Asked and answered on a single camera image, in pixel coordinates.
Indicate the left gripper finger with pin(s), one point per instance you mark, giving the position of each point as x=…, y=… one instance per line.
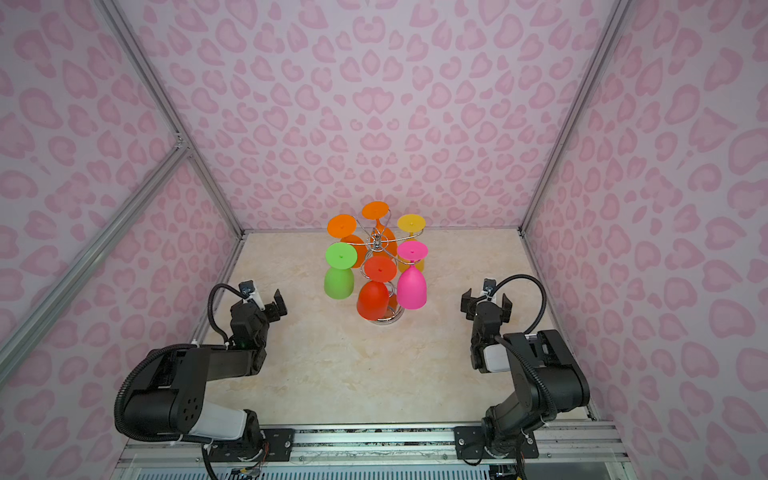
x=247, y=288
x=279, y=304

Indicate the red plastic wine glass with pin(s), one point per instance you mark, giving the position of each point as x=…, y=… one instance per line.
x=374, y=296

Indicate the aluminium frame post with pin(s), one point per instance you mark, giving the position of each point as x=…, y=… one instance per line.
x=129, y=42
x=606, y=45

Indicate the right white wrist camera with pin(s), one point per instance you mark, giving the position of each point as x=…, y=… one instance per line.
x=489, y=287

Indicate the aluminium frame left post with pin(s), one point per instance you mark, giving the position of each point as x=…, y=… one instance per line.
x=129, y=42

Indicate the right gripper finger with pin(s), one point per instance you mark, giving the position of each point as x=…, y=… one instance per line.
x=468, y=305
x=507, y=306

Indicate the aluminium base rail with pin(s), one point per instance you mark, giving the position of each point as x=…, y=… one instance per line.
x=572, y=449

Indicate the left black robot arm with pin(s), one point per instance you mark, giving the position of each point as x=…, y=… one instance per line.
x=163, y=398

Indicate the orange wine glass rear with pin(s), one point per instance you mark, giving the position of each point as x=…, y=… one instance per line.
x=382, y=241

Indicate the orange wine glass left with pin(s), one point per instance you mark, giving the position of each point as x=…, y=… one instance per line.
x=343, y=228

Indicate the aluminium frame diagonal beam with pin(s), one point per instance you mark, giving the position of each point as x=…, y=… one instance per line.
x=24, y=339

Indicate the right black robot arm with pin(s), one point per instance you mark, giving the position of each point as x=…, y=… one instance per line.
x=547, y=381

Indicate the chrome wine glass rack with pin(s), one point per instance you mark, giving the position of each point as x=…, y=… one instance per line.
x=394, y=311

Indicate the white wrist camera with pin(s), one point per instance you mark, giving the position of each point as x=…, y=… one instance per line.
x=489, y=287
x=256, y=299

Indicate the aluminium frame right post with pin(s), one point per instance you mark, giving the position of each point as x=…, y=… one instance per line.
x=606, y=45

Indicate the orange wine glass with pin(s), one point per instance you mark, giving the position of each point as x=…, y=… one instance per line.
x=343, y=228
x=382, y=241

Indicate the yellow plastic wine glass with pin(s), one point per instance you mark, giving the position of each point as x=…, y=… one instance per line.
x=411, y=226

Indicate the pink plastic wine glass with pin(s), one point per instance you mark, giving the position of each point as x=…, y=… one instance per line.
x=412, y=287

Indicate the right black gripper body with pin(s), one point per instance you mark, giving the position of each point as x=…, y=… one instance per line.
x=486, y=306

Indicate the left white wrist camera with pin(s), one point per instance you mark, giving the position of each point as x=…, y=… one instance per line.
x=256, y=299

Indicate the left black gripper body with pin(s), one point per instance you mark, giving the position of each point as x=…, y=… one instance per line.
x=267, y=309

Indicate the green plastic wine glass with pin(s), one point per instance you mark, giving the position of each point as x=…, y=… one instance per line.
x=339, y=278

